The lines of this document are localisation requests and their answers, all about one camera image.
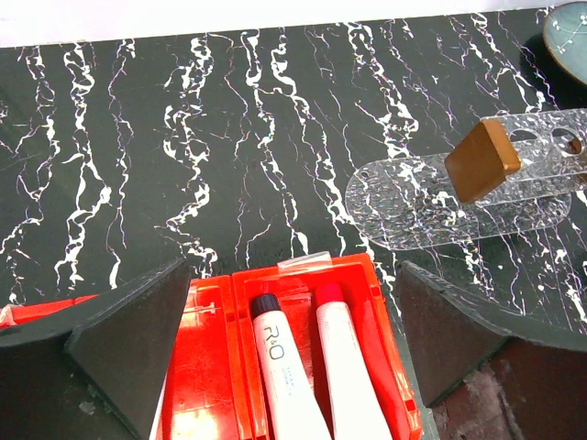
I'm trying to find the white toothpaste tube black cap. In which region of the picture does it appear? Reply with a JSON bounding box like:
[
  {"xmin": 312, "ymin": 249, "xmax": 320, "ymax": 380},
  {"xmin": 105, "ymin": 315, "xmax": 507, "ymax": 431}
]
[{"xmin": 250, "ymin": 293, "xmax": 331, "ymax": 439}]

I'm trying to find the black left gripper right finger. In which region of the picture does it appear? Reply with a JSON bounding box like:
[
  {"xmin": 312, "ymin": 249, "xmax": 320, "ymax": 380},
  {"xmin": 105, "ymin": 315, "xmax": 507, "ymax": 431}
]
[{"xmin": 396, "ymin": 262, "xmax": 586, "ymax": 439}]

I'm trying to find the clear acrylic toothbrush holder rack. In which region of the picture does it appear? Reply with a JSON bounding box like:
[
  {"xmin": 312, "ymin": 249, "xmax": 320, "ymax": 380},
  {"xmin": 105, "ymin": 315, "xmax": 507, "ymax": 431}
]
[{"xmin": 444, "ymin": 108, "xmax": 586, "ymax": 206}]

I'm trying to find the white toothpaste tube red cap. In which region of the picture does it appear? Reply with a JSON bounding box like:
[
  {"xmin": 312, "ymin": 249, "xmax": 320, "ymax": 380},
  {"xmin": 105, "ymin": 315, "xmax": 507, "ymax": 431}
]
[{"xmin": 315, "ymin": 283, "xmax": 393, "ymax": 440}]

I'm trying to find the red plastic organizer bin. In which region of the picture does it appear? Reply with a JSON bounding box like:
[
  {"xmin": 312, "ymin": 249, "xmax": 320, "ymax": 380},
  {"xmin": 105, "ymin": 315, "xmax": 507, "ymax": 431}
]
[{"xmin": 1, "ymin": 253, "xmax": 422, "ymax": 439}]

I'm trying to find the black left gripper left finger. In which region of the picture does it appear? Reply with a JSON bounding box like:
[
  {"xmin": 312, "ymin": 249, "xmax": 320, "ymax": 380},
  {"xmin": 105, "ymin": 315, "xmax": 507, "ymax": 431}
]
[{"xmin": 1, "ymin": 258, "xmax": 190, "ymax": 439}]

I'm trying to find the teal ceramic plate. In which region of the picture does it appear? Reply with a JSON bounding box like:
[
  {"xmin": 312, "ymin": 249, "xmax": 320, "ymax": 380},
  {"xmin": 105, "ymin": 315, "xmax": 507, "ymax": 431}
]
[{"xmin": 542, "ymin": 1, "xmax": 586, "ymax": 85}]

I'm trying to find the clear acrylic oval tray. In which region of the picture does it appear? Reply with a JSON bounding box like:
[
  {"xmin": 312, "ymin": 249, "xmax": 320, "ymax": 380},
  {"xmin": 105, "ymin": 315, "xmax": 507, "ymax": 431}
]
[{"xmin": 345, "ymin": 154, "xmax": 571, "ymax": 250}]

